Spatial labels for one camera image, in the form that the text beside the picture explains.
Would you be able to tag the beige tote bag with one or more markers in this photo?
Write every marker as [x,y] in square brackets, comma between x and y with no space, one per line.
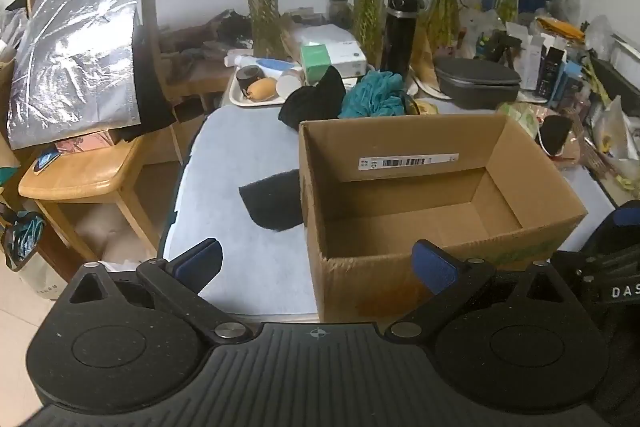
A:
[30,272]

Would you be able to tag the green and white tissue box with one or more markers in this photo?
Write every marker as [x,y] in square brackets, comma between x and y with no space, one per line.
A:
[316,63]

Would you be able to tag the cardboard box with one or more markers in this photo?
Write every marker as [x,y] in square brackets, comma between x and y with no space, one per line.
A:
[400,217]

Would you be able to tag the black cloth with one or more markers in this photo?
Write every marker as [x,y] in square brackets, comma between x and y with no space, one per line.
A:
[272,204]
[312,104]

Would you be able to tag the black tape roll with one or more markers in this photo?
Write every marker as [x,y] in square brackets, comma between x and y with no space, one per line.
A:
[247,79]

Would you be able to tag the pink magazine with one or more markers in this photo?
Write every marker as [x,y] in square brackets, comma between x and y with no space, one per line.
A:
[85,141]

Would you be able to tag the white plastic bag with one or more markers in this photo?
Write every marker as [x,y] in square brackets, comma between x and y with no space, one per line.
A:
[480,19]

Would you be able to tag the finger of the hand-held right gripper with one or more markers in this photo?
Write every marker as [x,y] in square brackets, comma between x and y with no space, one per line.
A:
[625,216]

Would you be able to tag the blue and white tube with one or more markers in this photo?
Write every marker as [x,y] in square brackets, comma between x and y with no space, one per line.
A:
[265,64]

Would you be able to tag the clear plastic bag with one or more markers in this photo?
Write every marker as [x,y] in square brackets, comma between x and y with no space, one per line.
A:
[615,132]

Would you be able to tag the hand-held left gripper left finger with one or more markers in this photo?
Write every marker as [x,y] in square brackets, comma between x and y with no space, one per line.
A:
[202,259]

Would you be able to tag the black fuzzy pad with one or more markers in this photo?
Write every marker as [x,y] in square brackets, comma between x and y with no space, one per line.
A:
[555,134]

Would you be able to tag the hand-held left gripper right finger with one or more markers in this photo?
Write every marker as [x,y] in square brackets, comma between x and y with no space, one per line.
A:
[432,269]

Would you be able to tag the dark glass jar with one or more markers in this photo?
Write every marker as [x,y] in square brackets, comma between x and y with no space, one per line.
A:
[337,7]

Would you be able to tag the black mini tripod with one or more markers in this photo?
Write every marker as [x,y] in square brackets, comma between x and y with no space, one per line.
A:
[500,47]

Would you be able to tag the brown paper bag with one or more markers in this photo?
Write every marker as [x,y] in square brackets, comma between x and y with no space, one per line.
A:
[425,54]

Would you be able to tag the teal mesh bath pouf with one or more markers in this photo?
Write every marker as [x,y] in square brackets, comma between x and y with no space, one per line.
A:
[372,94]

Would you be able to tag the grey zip case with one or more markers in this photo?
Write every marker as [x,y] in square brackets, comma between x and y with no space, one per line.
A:
[475,82]

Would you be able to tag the white carton box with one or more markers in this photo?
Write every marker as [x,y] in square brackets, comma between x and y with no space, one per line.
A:
[531,59]

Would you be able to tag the black thermos bottle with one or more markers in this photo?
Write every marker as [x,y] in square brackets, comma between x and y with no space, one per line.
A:
[400,37]

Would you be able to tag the silver foil bag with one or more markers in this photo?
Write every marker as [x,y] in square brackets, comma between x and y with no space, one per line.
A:
[75,57]

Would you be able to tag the black carton box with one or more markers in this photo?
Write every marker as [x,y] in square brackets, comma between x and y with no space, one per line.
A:
[551,69]

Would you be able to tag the wooden stool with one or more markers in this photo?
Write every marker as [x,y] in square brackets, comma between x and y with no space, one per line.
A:
[85,172]

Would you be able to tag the green and white wipes packet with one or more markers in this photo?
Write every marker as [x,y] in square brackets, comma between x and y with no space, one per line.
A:
[520,119]

